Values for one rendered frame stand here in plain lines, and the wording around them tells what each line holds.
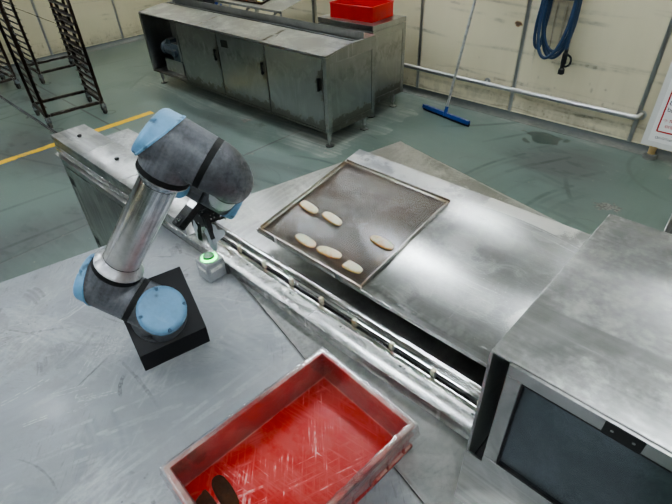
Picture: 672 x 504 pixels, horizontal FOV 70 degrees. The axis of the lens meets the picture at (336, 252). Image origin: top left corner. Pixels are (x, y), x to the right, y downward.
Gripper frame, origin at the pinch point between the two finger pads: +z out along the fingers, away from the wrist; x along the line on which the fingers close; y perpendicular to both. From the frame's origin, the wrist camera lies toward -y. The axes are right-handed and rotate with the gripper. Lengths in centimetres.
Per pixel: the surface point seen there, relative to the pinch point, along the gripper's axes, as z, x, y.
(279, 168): 95, 167, 165
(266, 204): 13.1, 21.5, 42.2
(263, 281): 9.0, -20.5, 6.6
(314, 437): 13, -71, -20
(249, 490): 13, -70, -39
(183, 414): 13, -41, -38
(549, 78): 50, 42, 383
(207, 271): 8.0, -3.3, -3.5
